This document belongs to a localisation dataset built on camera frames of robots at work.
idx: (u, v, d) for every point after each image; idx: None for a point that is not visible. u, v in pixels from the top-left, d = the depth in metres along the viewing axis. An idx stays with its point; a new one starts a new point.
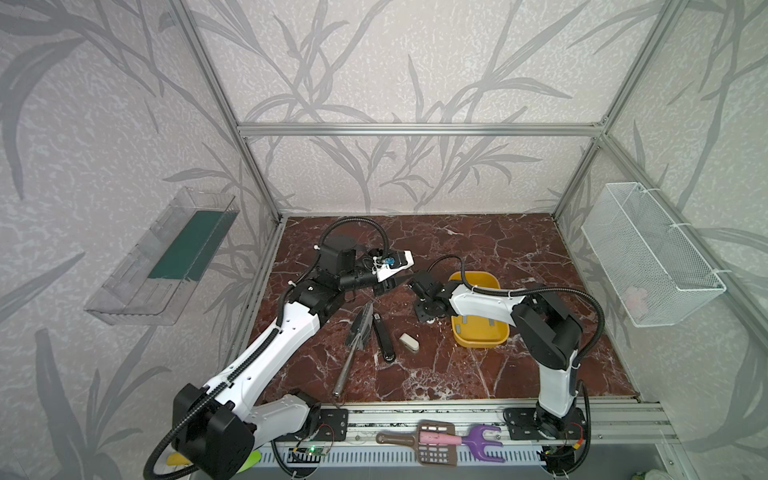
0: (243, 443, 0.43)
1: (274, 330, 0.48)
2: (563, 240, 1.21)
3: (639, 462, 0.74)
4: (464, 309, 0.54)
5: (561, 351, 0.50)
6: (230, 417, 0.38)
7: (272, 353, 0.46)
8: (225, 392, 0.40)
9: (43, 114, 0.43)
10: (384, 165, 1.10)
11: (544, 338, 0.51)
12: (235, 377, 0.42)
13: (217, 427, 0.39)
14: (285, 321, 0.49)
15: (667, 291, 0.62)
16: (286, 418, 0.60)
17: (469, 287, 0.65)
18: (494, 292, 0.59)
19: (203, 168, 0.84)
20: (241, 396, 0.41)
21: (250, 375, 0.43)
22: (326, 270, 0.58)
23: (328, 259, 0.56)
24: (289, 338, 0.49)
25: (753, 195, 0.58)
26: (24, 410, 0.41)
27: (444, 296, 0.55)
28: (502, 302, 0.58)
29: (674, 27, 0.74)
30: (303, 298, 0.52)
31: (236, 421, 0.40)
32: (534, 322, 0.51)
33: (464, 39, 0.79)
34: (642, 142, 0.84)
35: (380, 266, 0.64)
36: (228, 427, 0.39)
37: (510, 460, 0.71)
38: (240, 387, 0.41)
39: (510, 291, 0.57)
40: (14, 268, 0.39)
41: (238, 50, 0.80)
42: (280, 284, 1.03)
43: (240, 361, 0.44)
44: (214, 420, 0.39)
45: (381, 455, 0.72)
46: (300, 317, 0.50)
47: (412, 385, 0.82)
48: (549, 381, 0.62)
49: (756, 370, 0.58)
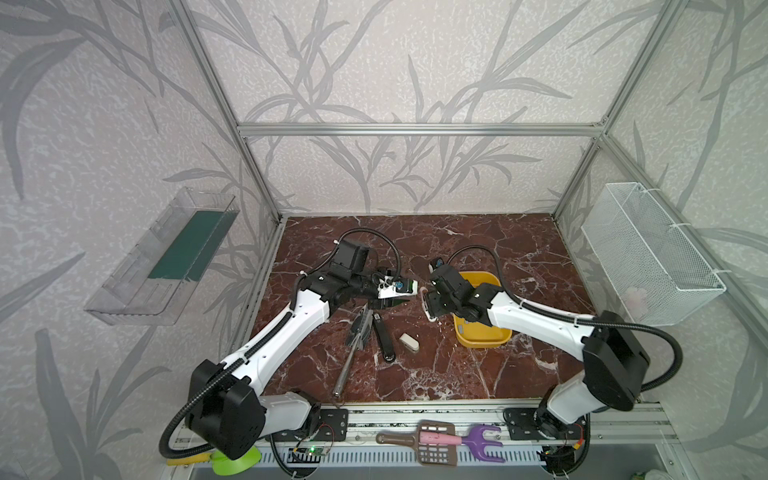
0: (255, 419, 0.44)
1: (288, 313, 0.49)
2: (563, 240, 1.21)
3: (639, 462, 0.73)
4: (503, 321, 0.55)
5: (629, 392, 0.44)
6: (246, 391, 0.39)
7: (286, 334, 0.47)
8: (240, 369, 0.42)
9: (44, 113, 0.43)
10: (385, 165, 1.10)
11: (618, 378, 0.44)
12: (251, 355, 0.43)
13: (234, 400, 0.40)
14: (298, 306, 0.51)
15: (668, 291, 0.62)
16: (293, 407, 0.61)
17: (519, 304, 0.56)
18: (555, 316, 0.51)
19: (203, 168, 0.84)
20: (257, 371, 0.42)
21: (264, 354, 0.44)
22: (338, 266, 0.62)
23: (345, 253, 0.61)
24: (302, 320, 0.50)
25: (753, 195, 0.58)
26: (24, 410, 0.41)
27: (480, 302, 0.62)
28: (563, 328, 0.50)
29: (674, 27, 0.74)
30: (313, 287, 0.54)
31: (252, 394, 0.41)
32: (609, 360, 0.44)
33: (464, 39, 0.79)
34: (642, 141, 0.84)
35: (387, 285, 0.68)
36: (246, 400, 0.40)
37: (510, 460, 0.71)
38: (256, 364, 0.43)
39: (576, 320, 0.49)
40: (14, 268, 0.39)
41: (238, 50, 0.80)
42: (281, 284, 1.04)
43: (257, 342, 0.45)
44: (231, 393, 0.40)
45: (381, 456, 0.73)
46: (311, 304, 0.52)
47: (412, 385, 0.82)
48: (573, 399, 0.60)
49: (756, 371, 0.58)
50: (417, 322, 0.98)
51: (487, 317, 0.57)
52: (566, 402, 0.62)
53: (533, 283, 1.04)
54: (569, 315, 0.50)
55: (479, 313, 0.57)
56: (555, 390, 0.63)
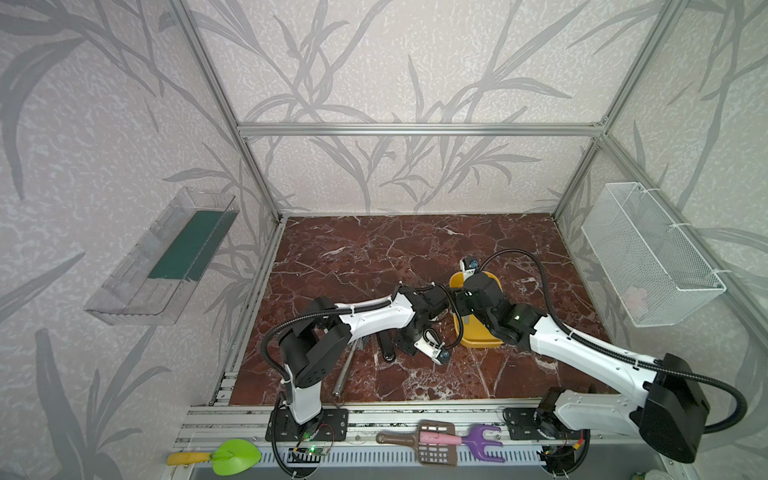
0: (330, 361, 0.51)
1: (388, 299, 0.58)
2: (563, 240, 1.21)
3: (638, 462, 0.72)
4: (547, 349, 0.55)
5: (691, 445, 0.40)
6: (345, 334, 0.48)
7: (381, 312, 0.56)
8: (346, 316, 0.49)
9: (43, 113, 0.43)
10: (384, 165, 1.10)
11: (683, 430, 0.41)
12: (357, 310, 0.51)
13: (335, 336, 0.46)
14: (396, 300, 0.59)
15: (667, 291, 0.62)
16: (317, 396, 0.65)
17: (567, 334, 0.52)
18: (611, 354, 0.47)
19: (203, 168, 0.84)
20: (355, 325, 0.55)
21: (363, 317, 0.52)
22: (427, 297, 0.65)
23: (435, 291, 0.72)
24: (392, 312, 0.59)
25: (754, 196, 0.58)
26: (24, 410, 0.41)
27: (523, 326, 0.57)
28: (619, 369, 0.46)
29: (674, 26, 0.73)
30: (409, 294, 0.63)
31: (345, 340, 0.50)
32: (676, 411, 0.41)
33: (464, 39, 0.79)
34: (642, 141, 0.84)
35: (435, 346, 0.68)
36: (342, 340, 0.48)
37: (510, 460, 0.71)
38: (356, 320, 0.50)
39: (638, 360, 0.45)
40: (14, 268, 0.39)
41: (238, 50, 0.80)
42: (281, 284, 1.04)
43: (364, 305, 0.53)
44: (335, 331, 0.47)
45: (382, 455, 0.72)
46: (404, 304, 0.60)
47: (412, 385, 0.82)
48: (602, 419, 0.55)
49: (756, 371, 0.58)
50: None
51: (527, 341, 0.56)
52: (584, 415, 0.60)
53: (534, 283, 1.04)
54: (627, 355, 0.46)
55: (519, 336, 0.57)
56: (570, 399, 0.62)
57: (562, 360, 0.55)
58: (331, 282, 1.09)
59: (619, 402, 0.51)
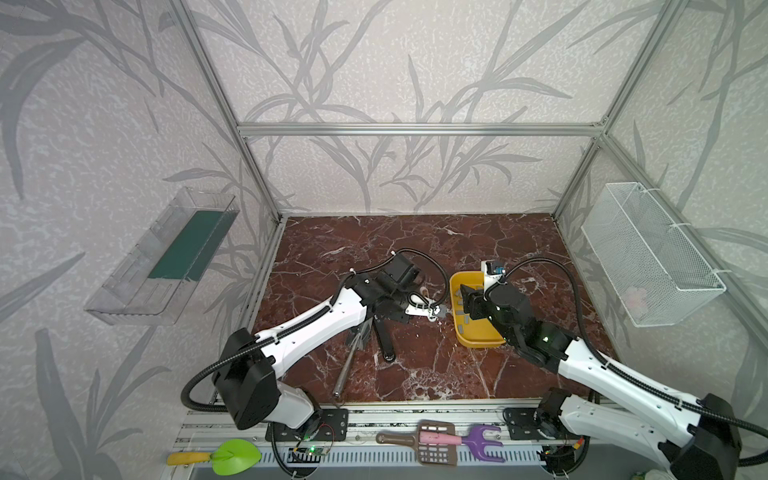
0: (266, 399, 0.46)
1: (326, 307, 0.50)
2: (563, 240, 1.21)
3: (639, 462, 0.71)
4: (579, 377, 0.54)
5: None
6: (266, 370, 0.41)
7: (317, 325, 0.48)
8: (270, 347, 0.43)
9: (44, 114, 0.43)
10: (385, 165, 1.10)
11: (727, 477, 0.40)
12: (281, 337, 0.45)
13: (256, 376, 0.41)
14: (337, 302, 0.51)
15: (667, 291, 0.62)
16: (302, 400, 0.62)
17: (602, 363, 0.50)
18: (652, 390, 0.46)
19: (203, 168, 0.84)
20: (282, 355, 0.44)
21: (293, 341, 0.45)
22: (387, 274, 0.61)
23: (398, 266, 0.61)
24: (334, 320, 0.51)
25: (754, 195, 0.58)
26: (24, 410, 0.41)
27: (555, 352, 0.54)
28: (661, 407, 0.44)
29: (674, 27, 0.74)
30: (357, 287, 0.54)
31: (271, 375, 0.42)
32: (722, 459, 0.41)
33: (464, 39, 0.79)
34: (642, 141, 0.84)
35: (423, 307, 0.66)
36: (263, 380, 0.42)
37: (510, 460, 0.71)
38: (283, 347, 0.44)
39: (681, 400, 0.44)
40: (14, 268, 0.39)
41: (238, 50, 0.80)
42: (281, 284, 1.04)
43: (291, 326, 0.46)
44: (255, 370, 0.41)
45: (381, 455, 0.72)
46: (349, 303, 0.52)
47: (412, 385, 0.82)
48: (615, 436, 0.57)
49: (756, 371, 0.58)
50: (418, 322, 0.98)
51: (554, 364, 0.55)
52: (595, 428, 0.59)
53: (534, 283, 1.04)
54: (669, 393, 0.45)
55: (546, 357, 0.57)
56: (579, 407, 0.61)
57: (593, 388, 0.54)
58: (330, 282, 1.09)
59: (640, 425, 0.51)
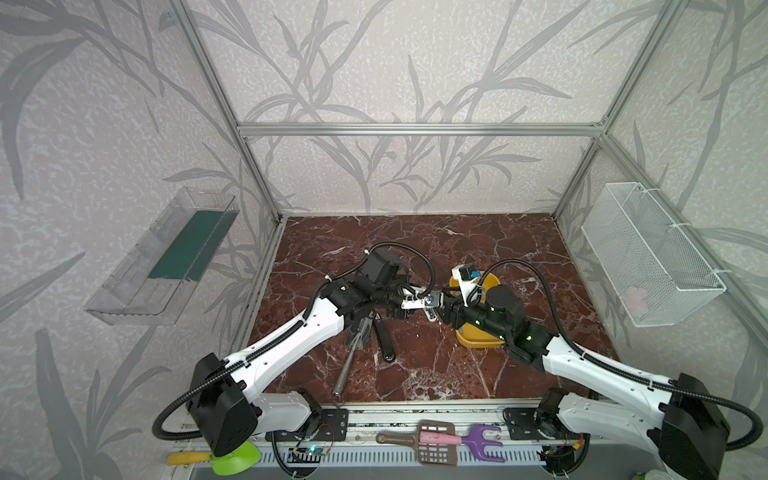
0: (242, 424, 0.44)
1: (300, 322, 0.48)
2: (564, 240, 1.21)
3: (638, 462, 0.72)
4: (560, 370, 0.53)
5: (713, 467, 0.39)
6: (236, 397, 0.39)
7: (291, 343, 0.46)
8: (240, 371, 0.41)
9: (43, 113, 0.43)
10: (385, 165, 1.10)
11: (704, 454, 0.41)
12: (252, 359, 0.43)
13: (226, 404, 0.39)
14: (311, 315, 0.49)
15: (667, 291, 0.62)
16: (291, 403, 0.59)
17: (580, 354, 0.53)
18: (624, 374, 0.48)
19: (203, 168, 0.84)
20: (253, 378, 0.42)
21: (265, 361, 0.43)
22: (366, 276, 0.58)
23: (374, 266, 0.57)
24: (309, 332, 0.49)
25: (754, 195, 0.58)
26: (24, 410, 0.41)
27: (540, 349, 0.57)
28: (634, 389, 0.46)
29: (674, 27, 0.74)
30: (333, 296, 0.52)
31: (242, 401, 0.41)
32: (694, 434, 0.41)
33: (464, 39, 0.79)
34: (643, 141, 0.84)
35: (415, 298, 0.66)
36: (234, 407, 0.40)
37: (510, 460, 0.71)
38: (254, 370, 0.42)
39: (652, 381, 0.45)
40: (14, 268, 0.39)
41: (238, 50, 0.80)
42: (281, 284, 1.04)
43: (263, 345, 0.44)
44: (225, 398, 0.39)
45: (381, 455, 0.72)
46: (324, 314, 0.50)
47: (412, 385, 0.82)
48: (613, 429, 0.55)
49: (755, 371, 0.58)
50: (418, 322, 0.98)
51: (540, 362, 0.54)
52: (591, 424, 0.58)
53: (534, 283, 1.04)
54: (641, 375, 0.46)
55: (532, 357, 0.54)
56: (576, 404, 0.61)
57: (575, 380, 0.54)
58: None
59: (631, 414, 0.51)
